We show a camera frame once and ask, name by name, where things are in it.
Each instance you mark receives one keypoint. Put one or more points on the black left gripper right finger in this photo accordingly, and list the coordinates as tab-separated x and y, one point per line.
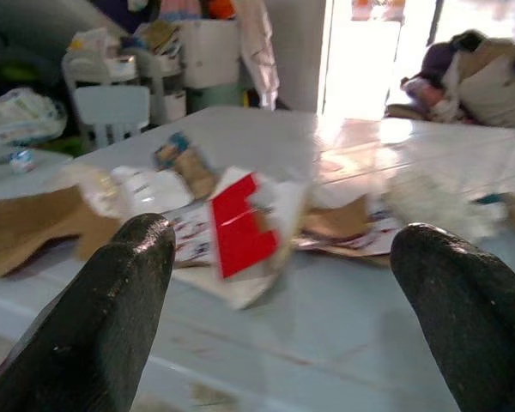
476	326

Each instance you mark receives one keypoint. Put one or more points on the torn brown paper piece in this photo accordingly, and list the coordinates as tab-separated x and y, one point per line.
339	219

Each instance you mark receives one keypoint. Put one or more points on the printed white paper sheet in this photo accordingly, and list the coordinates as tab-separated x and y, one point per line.
193	240

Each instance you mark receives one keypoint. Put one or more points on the torn red white carton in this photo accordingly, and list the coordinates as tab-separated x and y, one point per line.
240	232

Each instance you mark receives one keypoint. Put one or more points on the brown cardboard piece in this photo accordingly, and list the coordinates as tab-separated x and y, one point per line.
26	227

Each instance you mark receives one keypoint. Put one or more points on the white shelf cart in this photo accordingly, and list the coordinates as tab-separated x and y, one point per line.
107	64

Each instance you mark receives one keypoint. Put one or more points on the pile of clothes and pillows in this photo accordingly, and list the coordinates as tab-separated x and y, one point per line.
476	81

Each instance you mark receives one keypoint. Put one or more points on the printed clear plastic bag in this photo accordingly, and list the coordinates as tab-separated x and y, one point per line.
21	116

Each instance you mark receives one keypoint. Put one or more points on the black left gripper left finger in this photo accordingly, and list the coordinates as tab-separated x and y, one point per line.
94	326

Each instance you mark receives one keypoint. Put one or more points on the brown blue snack wrapper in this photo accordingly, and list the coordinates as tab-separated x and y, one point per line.
184	161

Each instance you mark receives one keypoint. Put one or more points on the hanging pink white garment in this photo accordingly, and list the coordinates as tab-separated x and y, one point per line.
259	51

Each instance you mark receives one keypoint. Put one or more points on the white storage cabinet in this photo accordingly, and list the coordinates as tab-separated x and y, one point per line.
210	51

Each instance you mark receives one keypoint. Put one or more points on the crumpled clear plastic packaging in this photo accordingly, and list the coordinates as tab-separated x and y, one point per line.
146	193

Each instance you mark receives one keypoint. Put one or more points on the white slatted kids chair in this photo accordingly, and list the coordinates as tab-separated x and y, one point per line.
111	103

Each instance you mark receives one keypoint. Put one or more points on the crumpled white plastic bag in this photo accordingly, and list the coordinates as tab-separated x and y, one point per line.
438	206

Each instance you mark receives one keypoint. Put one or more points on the large white folding table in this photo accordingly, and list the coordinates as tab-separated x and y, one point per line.
326	322

